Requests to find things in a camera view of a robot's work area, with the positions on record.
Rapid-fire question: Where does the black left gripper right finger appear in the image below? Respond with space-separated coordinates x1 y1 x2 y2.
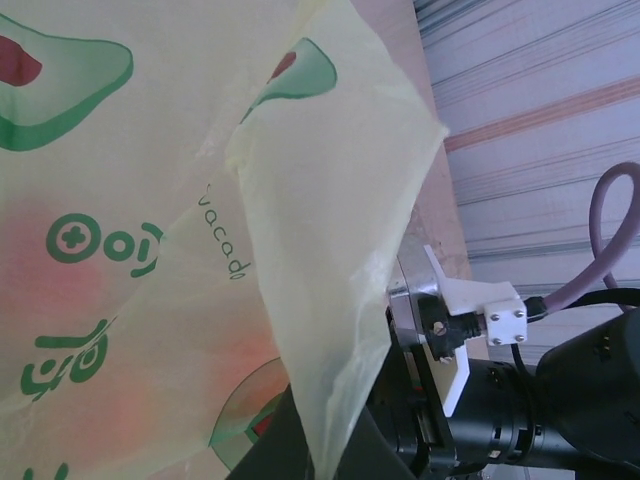
327 405 414 480

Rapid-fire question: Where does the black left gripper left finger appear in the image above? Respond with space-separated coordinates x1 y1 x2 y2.
228 384 312 480

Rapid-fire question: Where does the yellow avocado print plastic bag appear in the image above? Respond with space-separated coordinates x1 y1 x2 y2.
0 0 450 480

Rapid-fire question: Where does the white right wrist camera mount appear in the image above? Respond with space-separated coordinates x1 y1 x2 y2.
423 244 529 419

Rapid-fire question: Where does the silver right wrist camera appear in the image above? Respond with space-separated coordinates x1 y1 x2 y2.
386 249 447 347

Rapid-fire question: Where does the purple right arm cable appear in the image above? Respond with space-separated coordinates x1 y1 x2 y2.
542 162 640 315

